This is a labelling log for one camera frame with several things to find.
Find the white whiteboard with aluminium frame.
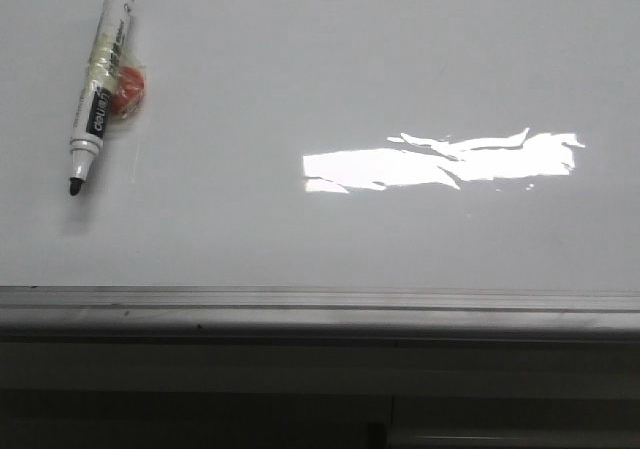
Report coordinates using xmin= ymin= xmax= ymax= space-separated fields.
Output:
xmin=1 ymin=0 xmax=639 ymax=340

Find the red round magnet taped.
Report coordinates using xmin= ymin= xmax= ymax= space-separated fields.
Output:
xmin=110 ymin=66 xmax=146 ymax=118

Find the white black whiteboard marker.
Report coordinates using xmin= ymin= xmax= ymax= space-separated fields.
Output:
xmin=69 ymin=0 xmax=135 ymax=196

